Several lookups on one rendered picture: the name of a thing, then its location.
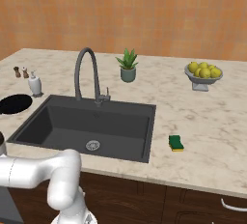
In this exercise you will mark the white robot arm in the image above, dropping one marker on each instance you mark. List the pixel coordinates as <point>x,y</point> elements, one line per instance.
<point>30,171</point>

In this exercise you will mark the dark grey sink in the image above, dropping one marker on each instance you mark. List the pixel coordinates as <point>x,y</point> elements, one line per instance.
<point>96,128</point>

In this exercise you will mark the green and yellow sponge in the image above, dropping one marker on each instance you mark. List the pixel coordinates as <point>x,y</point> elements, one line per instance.
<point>176,142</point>

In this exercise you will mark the black pan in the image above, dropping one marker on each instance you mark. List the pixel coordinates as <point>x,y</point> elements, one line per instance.
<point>14,104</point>

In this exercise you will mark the green plant in grey pot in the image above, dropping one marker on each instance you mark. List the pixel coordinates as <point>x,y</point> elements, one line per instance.
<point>128,70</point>

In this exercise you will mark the dark grey curved tap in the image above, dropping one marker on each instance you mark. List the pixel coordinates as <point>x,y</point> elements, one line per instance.
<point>96,73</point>

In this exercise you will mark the yellow lemon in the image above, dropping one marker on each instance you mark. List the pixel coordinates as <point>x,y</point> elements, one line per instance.
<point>215,72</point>
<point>205,73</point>
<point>203,64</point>
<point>197,72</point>
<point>193,67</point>

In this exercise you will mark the grey footed bowl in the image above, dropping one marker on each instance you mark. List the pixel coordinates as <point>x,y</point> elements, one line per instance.
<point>201,82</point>

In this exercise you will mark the white soap dispenser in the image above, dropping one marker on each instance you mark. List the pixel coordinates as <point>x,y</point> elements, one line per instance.
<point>34,84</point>

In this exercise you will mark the dark brown cupboard front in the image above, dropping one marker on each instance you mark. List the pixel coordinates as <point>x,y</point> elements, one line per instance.
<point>122,199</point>

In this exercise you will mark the brown salt shaker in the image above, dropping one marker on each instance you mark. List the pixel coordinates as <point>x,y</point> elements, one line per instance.
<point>25,73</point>

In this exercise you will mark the brown pepper shaker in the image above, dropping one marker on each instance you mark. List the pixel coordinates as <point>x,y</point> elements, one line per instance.
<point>17,72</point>

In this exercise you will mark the dark brown cupboard door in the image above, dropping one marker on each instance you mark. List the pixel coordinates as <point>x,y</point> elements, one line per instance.
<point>196,207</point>

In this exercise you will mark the grey appliance front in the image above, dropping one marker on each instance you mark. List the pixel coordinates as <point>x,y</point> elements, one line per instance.
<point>9,207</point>

